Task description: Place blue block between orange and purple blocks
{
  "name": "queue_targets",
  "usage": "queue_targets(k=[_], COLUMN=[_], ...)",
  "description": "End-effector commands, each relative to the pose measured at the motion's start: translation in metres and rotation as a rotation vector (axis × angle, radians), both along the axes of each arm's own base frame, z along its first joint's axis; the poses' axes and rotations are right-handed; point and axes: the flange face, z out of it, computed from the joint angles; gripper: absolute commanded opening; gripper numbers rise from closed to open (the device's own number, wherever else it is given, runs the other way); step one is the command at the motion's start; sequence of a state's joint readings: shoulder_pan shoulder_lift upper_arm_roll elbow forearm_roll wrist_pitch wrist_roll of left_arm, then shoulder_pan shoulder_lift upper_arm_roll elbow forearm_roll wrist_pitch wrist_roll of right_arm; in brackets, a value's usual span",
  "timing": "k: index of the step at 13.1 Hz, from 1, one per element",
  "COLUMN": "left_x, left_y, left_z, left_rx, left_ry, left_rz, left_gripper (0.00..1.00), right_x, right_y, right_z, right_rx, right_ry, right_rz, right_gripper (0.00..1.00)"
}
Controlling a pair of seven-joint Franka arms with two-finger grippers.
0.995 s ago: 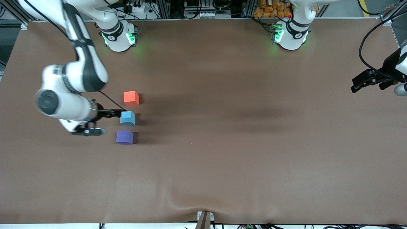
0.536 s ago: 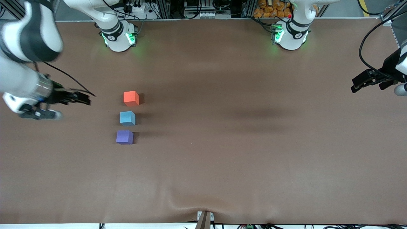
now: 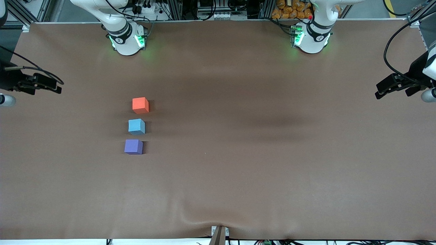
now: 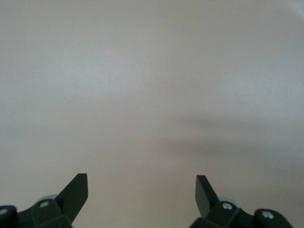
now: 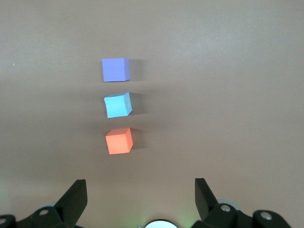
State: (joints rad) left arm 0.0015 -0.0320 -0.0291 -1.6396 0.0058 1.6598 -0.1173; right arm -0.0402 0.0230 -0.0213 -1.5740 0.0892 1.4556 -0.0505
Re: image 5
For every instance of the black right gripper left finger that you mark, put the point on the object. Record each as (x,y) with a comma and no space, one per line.
(71,206)

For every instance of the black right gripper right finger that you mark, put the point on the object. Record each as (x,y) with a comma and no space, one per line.
(206,204)

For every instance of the light blue foam block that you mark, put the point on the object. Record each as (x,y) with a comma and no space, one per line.
(116,107)

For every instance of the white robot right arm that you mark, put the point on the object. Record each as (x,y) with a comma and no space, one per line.
(161,224)

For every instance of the orange foam block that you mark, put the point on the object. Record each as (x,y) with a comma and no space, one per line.
(117,143)

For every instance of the purple foam block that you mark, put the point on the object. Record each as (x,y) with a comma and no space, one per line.
(114,70)

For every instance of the brown table cloth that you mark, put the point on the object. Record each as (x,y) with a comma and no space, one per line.
(213,95)

